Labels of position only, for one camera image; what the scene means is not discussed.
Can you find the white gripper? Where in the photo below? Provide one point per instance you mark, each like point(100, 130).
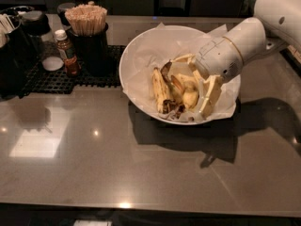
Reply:
point(218, 59)

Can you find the yellow banana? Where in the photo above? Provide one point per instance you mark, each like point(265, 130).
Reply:
point(164, 99)
point(188, 87)

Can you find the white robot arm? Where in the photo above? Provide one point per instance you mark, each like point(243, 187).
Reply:
point(279, 17)

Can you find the white bowl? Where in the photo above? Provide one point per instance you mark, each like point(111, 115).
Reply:
point(131, 57)

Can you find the white paper liner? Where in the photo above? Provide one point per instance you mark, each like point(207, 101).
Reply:
point(147, 51)

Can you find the black stir stick cup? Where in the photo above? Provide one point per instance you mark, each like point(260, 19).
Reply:
point(93, 51)

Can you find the wooden stir sticks bundle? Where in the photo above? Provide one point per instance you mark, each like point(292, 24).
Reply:
point(87, 20)

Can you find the small brown sauce bottle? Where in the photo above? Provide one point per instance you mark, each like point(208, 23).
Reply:
point(67, 52)

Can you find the dark lidded jar behind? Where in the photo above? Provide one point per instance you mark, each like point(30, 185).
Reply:
point(61, 10)

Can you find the black perforated mat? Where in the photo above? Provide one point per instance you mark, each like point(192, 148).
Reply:
point(57, 82)

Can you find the glass sugar dispenser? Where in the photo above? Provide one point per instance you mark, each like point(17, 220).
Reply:
point(36, 25)

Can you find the black container at left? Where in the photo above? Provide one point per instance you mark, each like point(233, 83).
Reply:
point(17, 54)

